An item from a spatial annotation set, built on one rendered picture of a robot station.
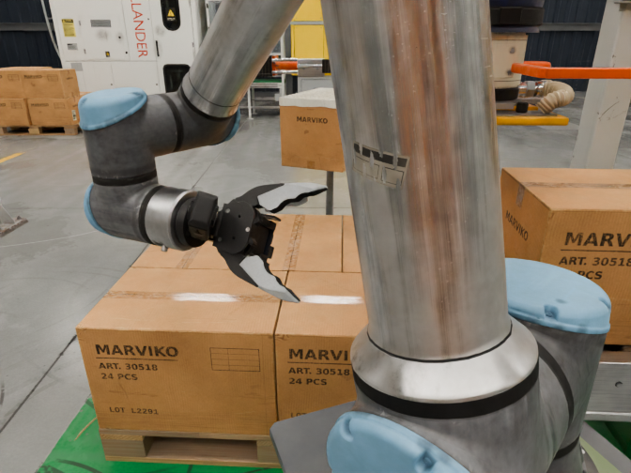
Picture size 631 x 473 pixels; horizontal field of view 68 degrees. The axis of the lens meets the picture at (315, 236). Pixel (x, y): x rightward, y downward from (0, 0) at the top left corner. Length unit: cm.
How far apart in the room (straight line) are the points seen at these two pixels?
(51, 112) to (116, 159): 727
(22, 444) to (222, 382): 85
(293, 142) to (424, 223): 250
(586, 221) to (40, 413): 199
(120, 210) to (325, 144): 208
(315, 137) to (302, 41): 583
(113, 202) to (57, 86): 716
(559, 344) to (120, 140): 58
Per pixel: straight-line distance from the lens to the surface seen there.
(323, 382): 149
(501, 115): 127
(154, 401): 166
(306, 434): 82
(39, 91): 800
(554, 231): 133
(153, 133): 71
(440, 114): 30
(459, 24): 31
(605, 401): 149
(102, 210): 75
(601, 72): 119
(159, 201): 69
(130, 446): 183
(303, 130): 275
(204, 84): 70
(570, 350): 52
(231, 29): 64
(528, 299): 50
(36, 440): 209
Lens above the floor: 134
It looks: 23 degrees down
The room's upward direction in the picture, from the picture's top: straight up
